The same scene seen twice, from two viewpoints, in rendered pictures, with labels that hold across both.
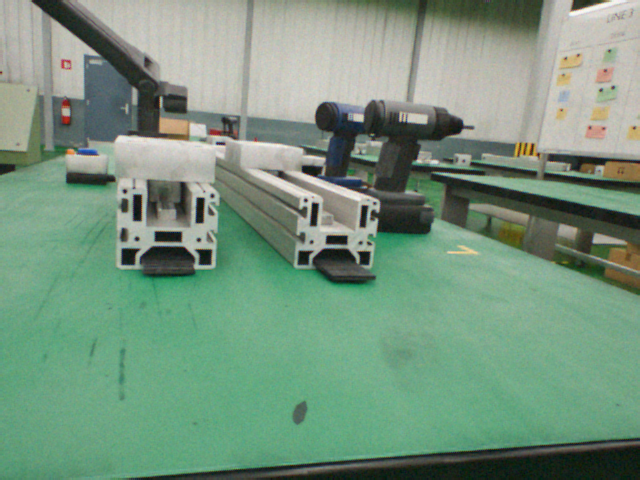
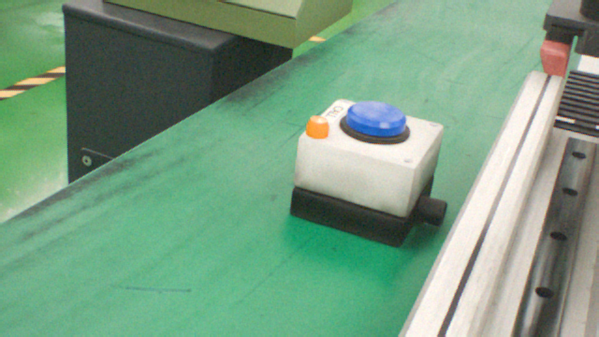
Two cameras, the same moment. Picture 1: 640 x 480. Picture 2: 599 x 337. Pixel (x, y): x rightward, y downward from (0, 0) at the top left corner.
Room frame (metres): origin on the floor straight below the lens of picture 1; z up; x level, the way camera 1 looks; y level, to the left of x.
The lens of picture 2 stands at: (0.67, 0.22, 1.07)
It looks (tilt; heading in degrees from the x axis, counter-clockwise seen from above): 27 degrees down; 39
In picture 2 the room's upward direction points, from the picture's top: 7 degrees clockwise
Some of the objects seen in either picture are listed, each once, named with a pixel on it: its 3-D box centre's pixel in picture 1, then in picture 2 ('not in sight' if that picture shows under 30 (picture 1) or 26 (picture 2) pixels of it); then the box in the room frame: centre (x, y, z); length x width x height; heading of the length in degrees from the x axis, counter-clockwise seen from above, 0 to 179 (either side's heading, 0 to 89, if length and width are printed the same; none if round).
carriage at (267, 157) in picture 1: (260, 162); not in sight; (0.94, 0.11, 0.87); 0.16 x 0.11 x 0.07; 20
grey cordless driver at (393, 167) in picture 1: (415, 168); not in sight; (0.88, -0.17, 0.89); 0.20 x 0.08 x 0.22; 104
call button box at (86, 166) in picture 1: (92, 168); (380, 169); (1.10, 0.50, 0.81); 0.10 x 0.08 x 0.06; 110
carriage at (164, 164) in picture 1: (162, 168); not in sight; (0.64, 0.20, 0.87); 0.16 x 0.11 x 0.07; 20
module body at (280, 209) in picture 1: (258, 187); not in sight; (0.94, 0.11, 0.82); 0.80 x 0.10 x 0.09; 20
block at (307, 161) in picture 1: (297, 175); not in sight; (1.25, 0.05, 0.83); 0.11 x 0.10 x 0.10; 119
